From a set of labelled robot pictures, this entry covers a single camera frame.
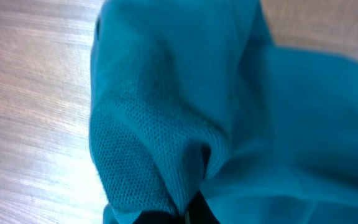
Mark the blue polo shirt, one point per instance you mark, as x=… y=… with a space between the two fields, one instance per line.
x=191 y=96

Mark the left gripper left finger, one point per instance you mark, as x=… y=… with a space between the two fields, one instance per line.
x=156 y=217

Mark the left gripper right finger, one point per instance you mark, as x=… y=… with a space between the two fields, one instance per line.
x=199 y=212

